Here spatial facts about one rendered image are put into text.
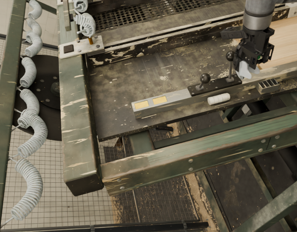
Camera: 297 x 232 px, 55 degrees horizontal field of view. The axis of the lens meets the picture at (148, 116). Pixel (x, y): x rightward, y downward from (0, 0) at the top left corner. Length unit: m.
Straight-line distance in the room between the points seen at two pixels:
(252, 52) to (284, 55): 0.46
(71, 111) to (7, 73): 0.92
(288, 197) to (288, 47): 0.76
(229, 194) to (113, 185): 2.31
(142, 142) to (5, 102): 0.90
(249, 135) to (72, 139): 0.56
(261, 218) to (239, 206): 1.26
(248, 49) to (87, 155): 0.57
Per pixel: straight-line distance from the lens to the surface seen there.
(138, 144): 1.04
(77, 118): 0.99
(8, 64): 1.96
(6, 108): 1.67
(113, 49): 1.30
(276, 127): 1.00
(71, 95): 1.08
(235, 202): 3.10
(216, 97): 1.08
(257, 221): 1.84
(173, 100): 1.06
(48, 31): 7.19
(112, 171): 0.89
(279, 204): 1.72
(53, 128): 1.70
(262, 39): 0.87
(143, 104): 1.06
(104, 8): 1.74
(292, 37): 1.44
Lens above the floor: 2.13
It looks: 26 degrees down
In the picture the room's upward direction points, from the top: 82 degrees counter-clockwise
